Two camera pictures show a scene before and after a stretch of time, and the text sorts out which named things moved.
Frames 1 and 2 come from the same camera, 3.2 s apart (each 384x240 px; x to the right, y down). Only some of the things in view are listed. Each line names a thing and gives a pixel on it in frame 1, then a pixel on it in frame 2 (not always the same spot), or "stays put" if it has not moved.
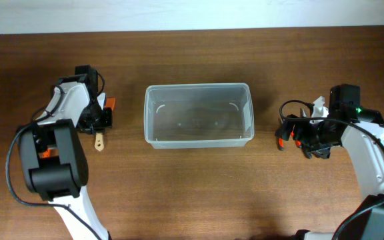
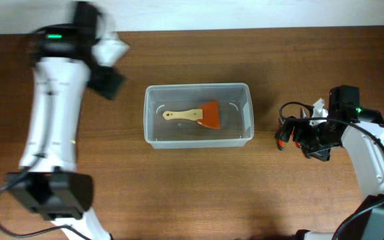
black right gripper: (321, 151) stays put
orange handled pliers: (281, 142) stays put
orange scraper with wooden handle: (99, 143) → (209, 115)
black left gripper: (101, 127) → (105, 86)
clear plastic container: (198, 115) stays put
